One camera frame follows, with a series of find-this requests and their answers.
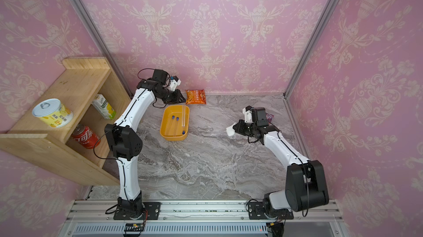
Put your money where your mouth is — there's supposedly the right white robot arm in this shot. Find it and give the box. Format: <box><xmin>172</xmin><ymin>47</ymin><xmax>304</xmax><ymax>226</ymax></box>
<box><xmin>226</xmin><ymin>106</ymin><xmax>329</xmax><ymax>218</ymax></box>

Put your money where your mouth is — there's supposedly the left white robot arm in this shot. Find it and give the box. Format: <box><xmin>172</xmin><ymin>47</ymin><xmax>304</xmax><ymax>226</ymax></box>
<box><xmin>104</xmin><ymin>69</ymin><xmax>186</xmax><ymax>220</ymax></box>

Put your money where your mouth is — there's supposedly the orange snack bag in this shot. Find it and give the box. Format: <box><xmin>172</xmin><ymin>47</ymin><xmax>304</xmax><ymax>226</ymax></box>
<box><xmin>186</xmin><ymin>89</ymin><xmax>207</xmax><ymax>105</ymax></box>

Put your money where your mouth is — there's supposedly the purple candy bag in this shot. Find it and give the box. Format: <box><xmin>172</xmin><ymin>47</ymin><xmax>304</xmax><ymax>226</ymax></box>
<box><xmin>266</xmin><ymin>113</ymin><xmax>274</xmax><ymax>122</ymax></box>

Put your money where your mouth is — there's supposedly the yellow plastic tray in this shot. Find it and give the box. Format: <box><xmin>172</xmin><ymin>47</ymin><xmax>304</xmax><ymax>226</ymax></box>
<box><xmin>160</xmin><ymin>105</ymin><xmax>190</xmax><ymax>141</ymax></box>

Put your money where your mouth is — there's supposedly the green white drink carton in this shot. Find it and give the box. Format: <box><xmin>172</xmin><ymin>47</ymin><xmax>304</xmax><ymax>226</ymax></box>
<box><xmin>91</xmin><ymin>94</ymin><xmax>116</xmax><ymax>120</ymax></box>

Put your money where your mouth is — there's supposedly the red cola can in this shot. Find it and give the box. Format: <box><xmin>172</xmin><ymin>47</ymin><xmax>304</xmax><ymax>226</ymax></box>
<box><xmin>71</xmin><ymin>124</ymin><xmax>101</xmax><ymax>149</ymax></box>

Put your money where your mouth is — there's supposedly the wooden shelf unit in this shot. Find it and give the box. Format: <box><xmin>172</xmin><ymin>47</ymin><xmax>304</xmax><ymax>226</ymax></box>
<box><xmin>1</xmin><ymin>57</ymin><xmax>131</xmax><ymax>186</ymax></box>

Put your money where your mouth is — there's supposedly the yellow tin can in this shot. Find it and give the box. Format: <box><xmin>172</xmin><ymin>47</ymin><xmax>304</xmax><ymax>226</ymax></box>
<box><xmin>32</xmin><ymin>98</ymin><xmax>74</xmax><ymax>129</ymax></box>

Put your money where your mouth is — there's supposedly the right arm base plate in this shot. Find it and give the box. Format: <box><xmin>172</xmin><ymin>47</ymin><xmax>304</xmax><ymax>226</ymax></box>
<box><xmin>246</xmin><ymin>200</ymin><xmax>294</xmax><ymax>220</ymax></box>

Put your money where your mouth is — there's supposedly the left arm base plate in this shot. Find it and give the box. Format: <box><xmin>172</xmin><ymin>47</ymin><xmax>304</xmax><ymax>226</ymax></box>
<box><xmin>113</xmin><ymin>202</ymin><xmax>161</xmax><ymax>220</ymax></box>

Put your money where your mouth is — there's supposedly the aluminium corner post left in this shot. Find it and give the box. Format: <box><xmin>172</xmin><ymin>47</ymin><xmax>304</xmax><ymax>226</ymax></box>
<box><xmin>69</xmin><ymin>0</ymin><xmax>133</xmax><ymax>97</ymax></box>

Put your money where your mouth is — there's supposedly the aluminium corner post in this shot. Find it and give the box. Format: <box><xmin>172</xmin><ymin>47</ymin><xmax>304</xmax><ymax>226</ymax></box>
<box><xmin>69</xmin><ymin>0</ymin><xmax>133</xmax><ymax>97</ymax></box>
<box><xmin>284</xmin><ymin>0</ymin><xmax>339</xmax><ymax>100</ymax></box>

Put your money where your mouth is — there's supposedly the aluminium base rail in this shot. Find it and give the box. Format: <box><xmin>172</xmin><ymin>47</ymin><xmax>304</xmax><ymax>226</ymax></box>
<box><xmin>59</xmin><ymin>200</ymin><xmax>349</xmax><ymax>237</ymax></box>

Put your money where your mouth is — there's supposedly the aluminium corner post right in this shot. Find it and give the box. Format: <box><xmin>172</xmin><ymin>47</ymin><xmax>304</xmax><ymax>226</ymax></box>
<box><xmin>284</xmin><ymin>0</ymin><xmax>339</xmax><ymax>100</ymax></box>

